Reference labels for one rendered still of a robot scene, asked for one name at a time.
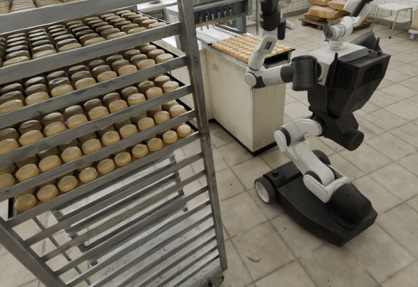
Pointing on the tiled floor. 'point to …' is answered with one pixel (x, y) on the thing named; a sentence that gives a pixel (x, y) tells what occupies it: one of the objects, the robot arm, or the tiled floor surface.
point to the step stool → (395, 15)
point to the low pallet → (328, 22)
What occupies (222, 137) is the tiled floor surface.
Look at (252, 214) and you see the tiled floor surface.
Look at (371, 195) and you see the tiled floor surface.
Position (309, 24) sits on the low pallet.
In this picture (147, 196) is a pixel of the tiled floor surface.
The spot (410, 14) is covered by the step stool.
